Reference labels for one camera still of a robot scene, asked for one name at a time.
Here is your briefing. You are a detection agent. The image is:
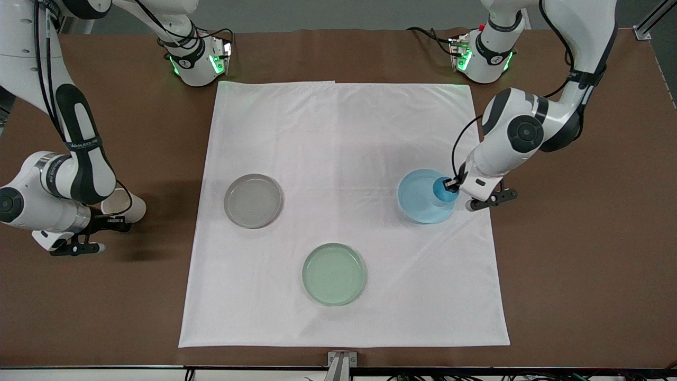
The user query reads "blue ceramic cup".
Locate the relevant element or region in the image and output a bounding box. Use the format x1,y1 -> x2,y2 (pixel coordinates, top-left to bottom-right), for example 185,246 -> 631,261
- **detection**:
433,177 -> 460,206

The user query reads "gray ceramic plate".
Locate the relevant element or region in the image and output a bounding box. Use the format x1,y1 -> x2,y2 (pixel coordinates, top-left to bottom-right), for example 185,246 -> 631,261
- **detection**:
223,173 -> 284,229

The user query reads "green ceramic plate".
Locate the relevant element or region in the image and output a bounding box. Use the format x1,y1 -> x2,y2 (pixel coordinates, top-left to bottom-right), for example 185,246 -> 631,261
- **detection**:
302,243 -> 368,306

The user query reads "white cloth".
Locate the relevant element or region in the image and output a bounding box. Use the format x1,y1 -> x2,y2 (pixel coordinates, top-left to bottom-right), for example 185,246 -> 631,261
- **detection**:
178,80 -> 511,348

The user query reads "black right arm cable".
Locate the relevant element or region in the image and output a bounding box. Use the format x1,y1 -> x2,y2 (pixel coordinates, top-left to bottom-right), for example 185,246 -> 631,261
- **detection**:
33,0 -> 69,143

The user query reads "black left base cable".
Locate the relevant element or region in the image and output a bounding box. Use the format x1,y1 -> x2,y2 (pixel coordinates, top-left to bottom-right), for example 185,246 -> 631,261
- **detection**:
406,25 -> 455,56

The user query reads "aluminium table bracket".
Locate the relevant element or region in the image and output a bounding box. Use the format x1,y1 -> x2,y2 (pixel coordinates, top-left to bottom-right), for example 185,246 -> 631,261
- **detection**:
327,350 -> 358,381

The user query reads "aluminium frame profile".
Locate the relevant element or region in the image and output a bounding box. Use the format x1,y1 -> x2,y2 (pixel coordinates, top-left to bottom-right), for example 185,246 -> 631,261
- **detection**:
634,0 -> 677,40

